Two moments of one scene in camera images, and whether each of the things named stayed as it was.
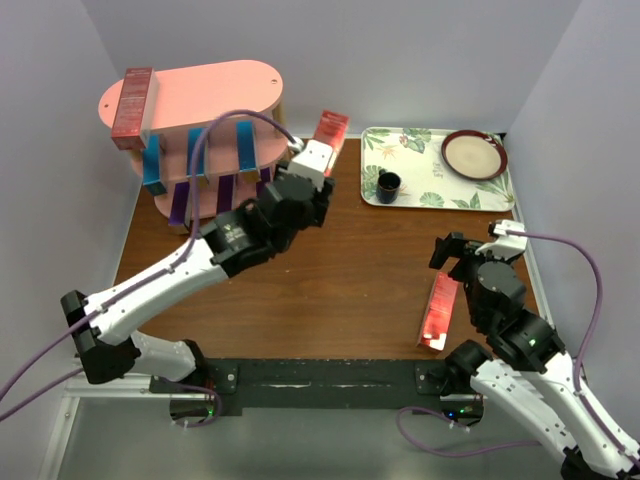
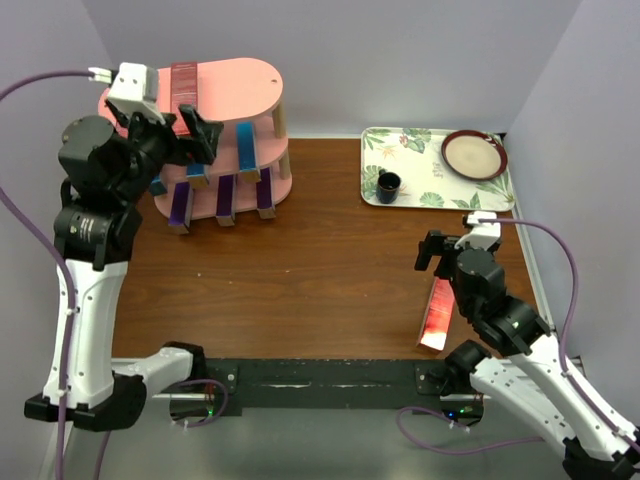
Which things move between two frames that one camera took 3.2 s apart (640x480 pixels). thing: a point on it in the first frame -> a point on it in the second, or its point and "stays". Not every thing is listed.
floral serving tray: [415, 155] stays
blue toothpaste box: [248, 171] stays
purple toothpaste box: [179, 208] stays
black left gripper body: [314, 210] -> [151, 151]
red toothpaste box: [331, 128] -> [183, 91]
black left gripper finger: [328, 188] -> [205, 134]
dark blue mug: [388, 186] stays
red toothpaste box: [435, 330] stays
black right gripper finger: [442, 251] -> [426, 250]
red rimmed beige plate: [474, 154] stays
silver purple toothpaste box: [225, 190] stays
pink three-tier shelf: [219, 131] stays
